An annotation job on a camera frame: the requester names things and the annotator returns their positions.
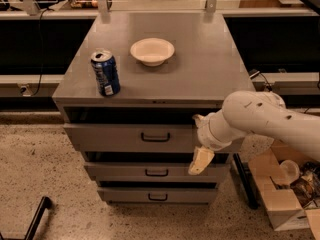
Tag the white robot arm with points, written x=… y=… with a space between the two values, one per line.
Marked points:
x=246 y=112

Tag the black chair leg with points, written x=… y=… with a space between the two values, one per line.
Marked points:
x=45 y=204

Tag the black metal leg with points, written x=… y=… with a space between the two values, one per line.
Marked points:
x=252 y=202

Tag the dark wrappers in box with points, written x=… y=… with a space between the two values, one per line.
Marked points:
x=307 y=186

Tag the cardboard box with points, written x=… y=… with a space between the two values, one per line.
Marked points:
x=281 y=203

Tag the grey drawer cabinet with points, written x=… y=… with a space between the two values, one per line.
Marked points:
x=204 y=69

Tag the blue soda can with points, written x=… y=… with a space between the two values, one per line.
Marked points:
x=105 y=69

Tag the white paper bowl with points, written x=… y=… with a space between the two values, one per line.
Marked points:
x=152 y=51

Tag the grey drawer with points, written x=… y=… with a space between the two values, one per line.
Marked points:
x=153 y=172
x=145 y=138
x=157 y=195

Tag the clear plastic cup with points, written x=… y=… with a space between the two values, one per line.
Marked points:
x=291 y=170

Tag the grey bottom drawer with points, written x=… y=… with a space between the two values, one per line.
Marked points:
x=157 y=195

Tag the grey middle drawer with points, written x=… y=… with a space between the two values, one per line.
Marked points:
x=153 y=172

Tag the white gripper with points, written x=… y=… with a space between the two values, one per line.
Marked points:
x=205 y=132

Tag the grey top drawer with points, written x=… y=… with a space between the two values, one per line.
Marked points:
x=145 y=138

